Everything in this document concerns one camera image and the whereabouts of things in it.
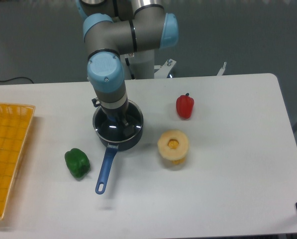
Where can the dark blue saucepan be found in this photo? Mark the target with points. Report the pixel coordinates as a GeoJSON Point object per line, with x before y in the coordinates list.
{"type": "Point", "coordinates": [109, 155]}

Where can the green bell pepper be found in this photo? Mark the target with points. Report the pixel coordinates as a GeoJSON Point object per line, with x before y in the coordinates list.
{"type": "Point", "coordinates": [77, 162]}

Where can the yellow woven basket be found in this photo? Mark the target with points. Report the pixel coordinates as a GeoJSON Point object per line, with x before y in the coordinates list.
{"type": "Point", "coordinates": [15, 122]}

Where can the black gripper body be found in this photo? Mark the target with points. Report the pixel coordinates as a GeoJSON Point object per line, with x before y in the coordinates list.
{"type": "Point", "coordinates": [114, 111]}

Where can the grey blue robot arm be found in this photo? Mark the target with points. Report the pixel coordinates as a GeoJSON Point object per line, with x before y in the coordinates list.
{"type": "Point", "coordinates": [113, 28]}

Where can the glass pot lid blue knob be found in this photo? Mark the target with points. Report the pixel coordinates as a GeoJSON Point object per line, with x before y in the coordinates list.
{"type": "Point", "coordinates": [111, 131]}

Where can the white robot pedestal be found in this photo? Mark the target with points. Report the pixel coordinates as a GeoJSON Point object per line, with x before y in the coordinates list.
{"type": "Point", "coordinates": [143, 64]}

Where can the red bell pepper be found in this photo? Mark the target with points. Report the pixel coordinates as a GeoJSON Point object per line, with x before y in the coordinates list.
{"type": "Point", "coordinates": [184, 106]}

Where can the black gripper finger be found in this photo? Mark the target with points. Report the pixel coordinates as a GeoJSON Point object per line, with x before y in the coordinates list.
{"type": "Point", "coordinates": [128, 127]}

